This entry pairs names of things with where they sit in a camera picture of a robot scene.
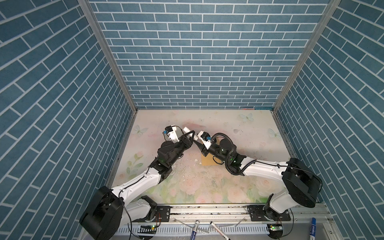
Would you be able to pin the right circuit board green led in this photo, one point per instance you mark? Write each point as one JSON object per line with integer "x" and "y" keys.
{"x": 275, "y": 231}

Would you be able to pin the metal corner post right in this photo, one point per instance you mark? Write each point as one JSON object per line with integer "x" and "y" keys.
{"x": 318, "y": 30}

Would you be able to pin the metal corner post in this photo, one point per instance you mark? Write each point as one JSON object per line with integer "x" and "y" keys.
{"x": 318, "y": 30}
{"x": 92, "y": 20}

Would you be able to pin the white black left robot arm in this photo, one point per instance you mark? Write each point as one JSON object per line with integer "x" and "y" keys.
{"x": 103, "y": 214}

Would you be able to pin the white glue stick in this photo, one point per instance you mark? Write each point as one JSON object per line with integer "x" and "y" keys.
{"x": 190, "y": 133}

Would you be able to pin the brown kraft envelope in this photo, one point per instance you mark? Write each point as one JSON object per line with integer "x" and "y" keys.
{"x": 208, "y": 160}

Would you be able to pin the blue marker pen left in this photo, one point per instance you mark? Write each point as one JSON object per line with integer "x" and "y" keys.
{"x": 195, "y": 230}

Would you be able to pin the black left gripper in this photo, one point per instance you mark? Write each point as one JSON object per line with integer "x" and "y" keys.
{"x": 184, "y": 142}

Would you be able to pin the metal corner post left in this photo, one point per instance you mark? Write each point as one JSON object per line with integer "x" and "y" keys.
{"x": 92, "y": 20}

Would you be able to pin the blue marker pen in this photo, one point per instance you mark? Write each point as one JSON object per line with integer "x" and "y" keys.
{"x": 312, "y": 234}
{"x": 195, "y": 230}

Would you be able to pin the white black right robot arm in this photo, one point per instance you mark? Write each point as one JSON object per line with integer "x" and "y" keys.
{"x": 300, "y": 185}

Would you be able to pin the left circuit board green led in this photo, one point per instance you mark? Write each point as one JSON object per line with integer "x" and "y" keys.
{"x": 146, "y": 232}

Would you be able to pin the circuit board green led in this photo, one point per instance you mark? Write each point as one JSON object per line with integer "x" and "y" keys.
{"x": 146, "y": 232}
{"x": 275, "y": 231}

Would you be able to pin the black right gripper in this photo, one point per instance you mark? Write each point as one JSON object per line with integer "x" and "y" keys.
{"x": 204, "y": 150}

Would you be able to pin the black marker pen middle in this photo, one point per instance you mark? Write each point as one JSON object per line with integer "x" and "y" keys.
{"x": 219, "y": 231}

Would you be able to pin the blue marker pen right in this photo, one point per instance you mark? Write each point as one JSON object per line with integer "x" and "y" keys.
{"x": 312, "y": 234}

